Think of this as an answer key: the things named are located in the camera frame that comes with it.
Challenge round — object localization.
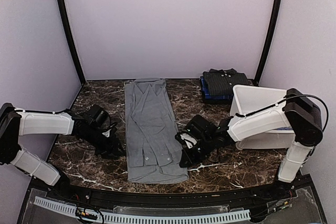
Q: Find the blue checkered shirt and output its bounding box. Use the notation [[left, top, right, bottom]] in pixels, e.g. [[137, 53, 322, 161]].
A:
[[275, 127, 292, 131]]

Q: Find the grey long sleeve shirt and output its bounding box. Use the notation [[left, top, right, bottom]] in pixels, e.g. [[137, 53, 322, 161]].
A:
[[124, 79, 189, 184]]

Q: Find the black right frame post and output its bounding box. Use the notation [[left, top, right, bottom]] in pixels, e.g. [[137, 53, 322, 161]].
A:
[[253, 0, 281, 86]]

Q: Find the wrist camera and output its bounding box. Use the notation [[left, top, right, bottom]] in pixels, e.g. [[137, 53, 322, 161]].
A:
[[175, 114, 217, 151], [85, 104, 118, 137]]

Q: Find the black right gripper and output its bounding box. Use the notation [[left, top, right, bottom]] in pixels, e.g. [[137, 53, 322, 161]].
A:
[[179, 135, 215, 167]]

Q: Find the blue plaid folded shirt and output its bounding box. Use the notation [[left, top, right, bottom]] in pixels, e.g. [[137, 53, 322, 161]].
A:
[[200, 76, 234, 99]]

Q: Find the black frame post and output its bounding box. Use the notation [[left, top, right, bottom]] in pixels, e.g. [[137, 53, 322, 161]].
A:
[[253, 0, 281, 86], [57, 0, 86, 85]]

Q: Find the black striped folded shirt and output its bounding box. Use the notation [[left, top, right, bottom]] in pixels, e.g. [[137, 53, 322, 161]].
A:
[[202, 68, 250, 95]]

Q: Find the white cable duct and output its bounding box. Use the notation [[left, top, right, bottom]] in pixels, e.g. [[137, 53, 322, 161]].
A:
[[33, 196, 250, 224]]

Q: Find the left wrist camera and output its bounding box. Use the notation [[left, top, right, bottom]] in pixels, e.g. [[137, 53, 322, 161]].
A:
[[85, 104, 118, 137]]

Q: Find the black front rail base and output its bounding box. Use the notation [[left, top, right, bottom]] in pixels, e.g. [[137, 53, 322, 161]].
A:
[[17, 175, 328, 223]]

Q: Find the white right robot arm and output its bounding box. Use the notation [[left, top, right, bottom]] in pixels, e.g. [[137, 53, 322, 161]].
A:
[[175, 85, 326, 200]]

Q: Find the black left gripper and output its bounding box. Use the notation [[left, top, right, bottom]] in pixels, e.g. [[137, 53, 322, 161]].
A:
[[81, 126, 126, 159]]

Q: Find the black left frame post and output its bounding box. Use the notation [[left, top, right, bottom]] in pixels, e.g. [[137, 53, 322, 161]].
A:
[[57, 0, 86, 85]]

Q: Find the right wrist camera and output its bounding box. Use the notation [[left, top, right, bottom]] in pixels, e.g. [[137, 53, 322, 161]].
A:
[[175, 114, 217, 151]]

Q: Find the white plastic bin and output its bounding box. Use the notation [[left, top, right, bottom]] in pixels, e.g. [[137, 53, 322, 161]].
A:
[[229, 85, 295, 150]]

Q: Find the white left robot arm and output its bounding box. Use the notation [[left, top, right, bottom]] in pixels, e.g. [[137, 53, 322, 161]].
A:
[[1, 103, 125, 201]]

